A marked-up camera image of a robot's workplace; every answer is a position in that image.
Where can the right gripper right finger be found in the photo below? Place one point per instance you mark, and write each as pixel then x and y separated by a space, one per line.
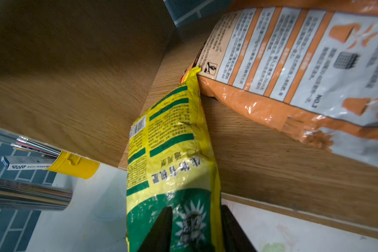
pixel 235 239

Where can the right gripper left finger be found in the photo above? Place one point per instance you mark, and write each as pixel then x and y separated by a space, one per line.
pixel 159 237

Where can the yellow green fertilizer bag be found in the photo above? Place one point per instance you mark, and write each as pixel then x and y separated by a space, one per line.
pixel 171 163

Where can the wooden three-tier shelf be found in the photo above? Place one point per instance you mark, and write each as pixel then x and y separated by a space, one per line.
pixel 76 74

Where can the orange white fertilizer bag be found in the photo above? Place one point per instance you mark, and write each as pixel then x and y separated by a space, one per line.
pixel 308 69

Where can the yellow pen cup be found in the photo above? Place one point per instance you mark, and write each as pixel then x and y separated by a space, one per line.
pixel 74 165

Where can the pens in cup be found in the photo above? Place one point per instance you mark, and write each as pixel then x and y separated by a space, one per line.
pixel 39 156

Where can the shiny metal cylinder blue lid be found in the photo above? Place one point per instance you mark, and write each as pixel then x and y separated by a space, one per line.
pixel 22 196

